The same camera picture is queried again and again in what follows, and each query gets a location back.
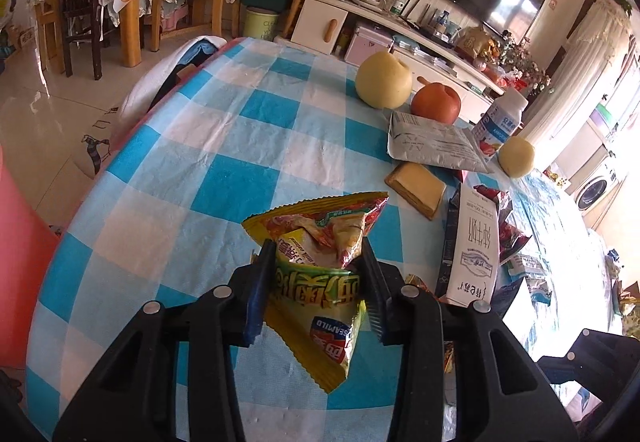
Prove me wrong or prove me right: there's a yellow snack packet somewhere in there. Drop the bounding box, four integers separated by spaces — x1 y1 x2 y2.
241 192 390 394

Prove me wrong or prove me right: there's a pink metal case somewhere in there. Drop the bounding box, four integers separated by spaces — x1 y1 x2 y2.
344 22 396 67

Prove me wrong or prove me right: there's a red snack wrapper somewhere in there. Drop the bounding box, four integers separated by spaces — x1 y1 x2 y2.
475 184 531 263

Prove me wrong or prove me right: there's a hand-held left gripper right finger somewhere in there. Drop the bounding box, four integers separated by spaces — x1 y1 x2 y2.
350 237 578 442

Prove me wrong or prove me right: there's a large yellow apple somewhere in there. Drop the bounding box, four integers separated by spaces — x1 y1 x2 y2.
355 50 414 110

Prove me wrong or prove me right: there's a tan biscuit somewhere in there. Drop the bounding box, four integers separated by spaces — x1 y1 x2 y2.
384 162 447 221

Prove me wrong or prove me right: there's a silver foil packet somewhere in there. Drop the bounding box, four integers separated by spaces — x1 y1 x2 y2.
386 110 493 174

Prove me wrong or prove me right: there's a white television cabinet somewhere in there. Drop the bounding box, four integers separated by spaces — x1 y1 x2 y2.
289 0 506 123

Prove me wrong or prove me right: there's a golden ornament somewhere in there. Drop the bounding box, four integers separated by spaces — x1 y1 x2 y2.
456 26 493 60

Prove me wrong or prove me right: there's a small yellow pear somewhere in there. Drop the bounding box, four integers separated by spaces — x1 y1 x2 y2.
499 137 536 179

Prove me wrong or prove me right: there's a blue white packet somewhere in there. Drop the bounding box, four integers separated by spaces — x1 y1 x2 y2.
502 254 553 305

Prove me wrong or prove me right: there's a dark wooden chair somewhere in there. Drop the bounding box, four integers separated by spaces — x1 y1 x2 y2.
55 0 108 80

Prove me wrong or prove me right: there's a red plastic bucket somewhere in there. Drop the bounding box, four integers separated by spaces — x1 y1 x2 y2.
0 144 60 368

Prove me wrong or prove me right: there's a white milk carton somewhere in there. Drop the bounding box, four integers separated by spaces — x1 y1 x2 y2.
435 184 501 307

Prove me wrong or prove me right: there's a dried flower arrangement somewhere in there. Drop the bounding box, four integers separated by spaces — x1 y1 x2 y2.
500 34 551 95

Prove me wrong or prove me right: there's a blue checkered tablecloth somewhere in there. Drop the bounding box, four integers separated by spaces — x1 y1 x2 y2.
25 38 618 442

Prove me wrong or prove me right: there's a lace covered air conditioner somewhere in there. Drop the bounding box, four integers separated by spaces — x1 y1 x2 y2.
520 0 638 163

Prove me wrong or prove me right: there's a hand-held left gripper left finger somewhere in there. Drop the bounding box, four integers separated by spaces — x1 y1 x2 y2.
52 238 278 442

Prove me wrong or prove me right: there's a pale green waste bin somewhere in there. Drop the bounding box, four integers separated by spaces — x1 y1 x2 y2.
242 6 281 42

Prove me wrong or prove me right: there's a white yogurt bottle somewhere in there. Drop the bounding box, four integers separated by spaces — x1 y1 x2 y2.
472 86 529 157

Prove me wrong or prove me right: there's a white washing machine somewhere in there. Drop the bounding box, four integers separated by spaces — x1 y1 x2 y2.
572 162 621 217

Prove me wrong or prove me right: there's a white jacket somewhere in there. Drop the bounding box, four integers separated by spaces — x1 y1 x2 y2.
117 36 228 123

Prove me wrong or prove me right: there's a red apple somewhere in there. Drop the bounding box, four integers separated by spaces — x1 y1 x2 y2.
411 82 461 125

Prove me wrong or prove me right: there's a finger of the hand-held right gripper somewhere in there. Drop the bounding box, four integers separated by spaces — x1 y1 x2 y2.
536 328 633 423

